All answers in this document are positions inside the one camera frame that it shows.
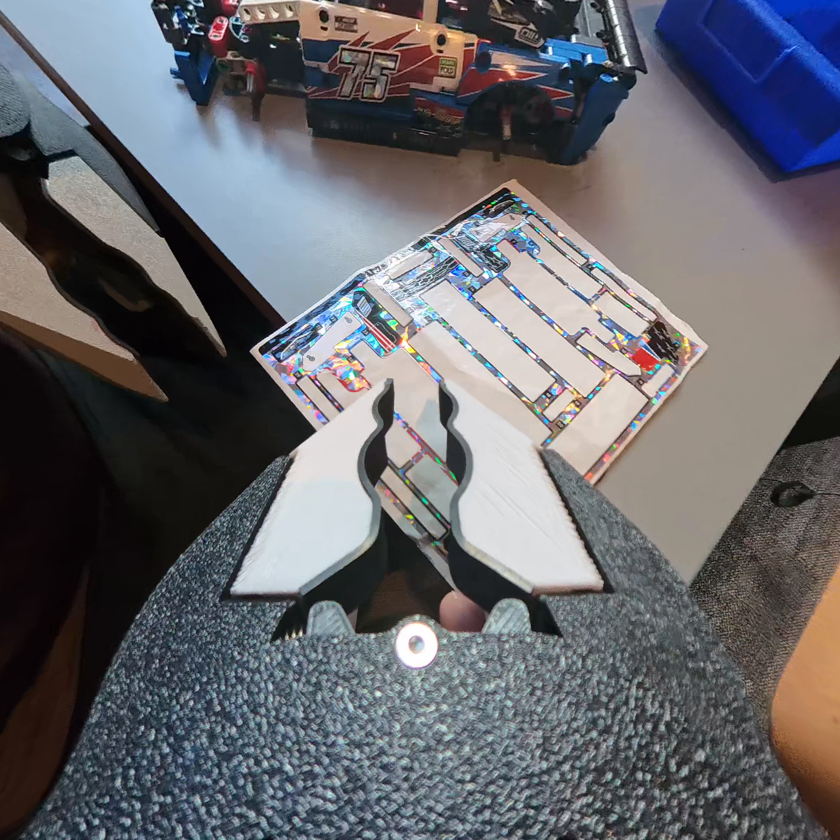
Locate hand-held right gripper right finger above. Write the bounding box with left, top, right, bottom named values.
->
left=438, top=381, right=605, bottom=614

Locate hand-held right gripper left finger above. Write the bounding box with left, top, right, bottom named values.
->
left=230, top=381, right=396, bottom=618

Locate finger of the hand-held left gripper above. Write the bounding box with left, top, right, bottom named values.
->
left=41, top=156, right=228, bottom=362
left=0, top=176, right=169, bottom=403

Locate holographic sticker sheet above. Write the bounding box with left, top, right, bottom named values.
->
left=251, top=187, right=710, bottom=559

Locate person's right hand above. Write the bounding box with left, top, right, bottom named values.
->
left=438, top=591, right=490, bottom=634

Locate grey fabric chair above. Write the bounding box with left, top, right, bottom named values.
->
left=689, top=436, right=840, bottom=756

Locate partly built toy car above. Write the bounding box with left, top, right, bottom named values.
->
left=151, top=0, right=647, bottom=165

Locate blue plastic bin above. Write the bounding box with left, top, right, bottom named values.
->
left=655, top=0, right=840, bottom=181

